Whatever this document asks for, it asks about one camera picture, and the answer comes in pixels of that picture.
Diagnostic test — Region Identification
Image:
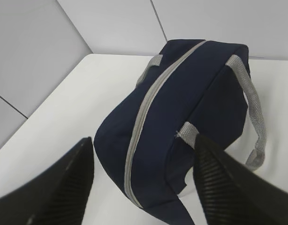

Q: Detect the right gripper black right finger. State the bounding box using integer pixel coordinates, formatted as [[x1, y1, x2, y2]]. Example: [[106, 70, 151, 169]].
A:
[[193, 135, 288, 225]]

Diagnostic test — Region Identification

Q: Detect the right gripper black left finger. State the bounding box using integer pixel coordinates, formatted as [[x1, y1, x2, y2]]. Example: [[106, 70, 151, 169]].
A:
[[0, 137, 94, 225]]

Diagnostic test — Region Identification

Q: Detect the navy and white lunch bag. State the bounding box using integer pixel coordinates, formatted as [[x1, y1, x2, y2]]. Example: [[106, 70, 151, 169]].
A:
[[94, 39, 266, 225]]

